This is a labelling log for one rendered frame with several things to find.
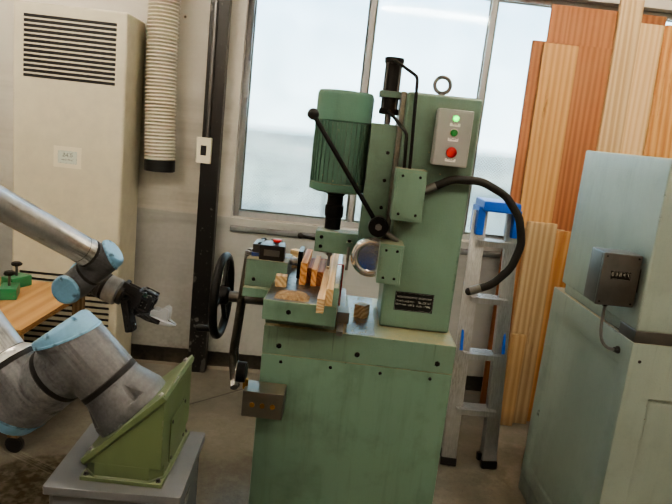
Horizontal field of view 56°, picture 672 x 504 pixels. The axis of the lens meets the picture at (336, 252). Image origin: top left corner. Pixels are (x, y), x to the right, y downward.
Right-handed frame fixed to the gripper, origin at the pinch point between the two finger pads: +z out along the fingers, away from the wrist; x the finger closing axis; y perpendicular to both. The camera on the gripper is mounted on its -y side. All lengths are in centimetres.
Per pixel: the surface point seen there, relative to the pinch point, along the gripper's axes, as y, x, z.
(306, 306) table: 35, -27, 36
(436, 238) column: 67, -8, 63
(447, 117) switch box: 100, -15, 48
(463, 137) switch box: 97, -15, 54
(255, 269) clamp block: 31.7, -4.7, 17.2
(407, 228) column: 66, -9, 53
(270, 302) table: 31.5, -27.5, 26.7
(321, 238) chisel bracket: 50, -2, 31
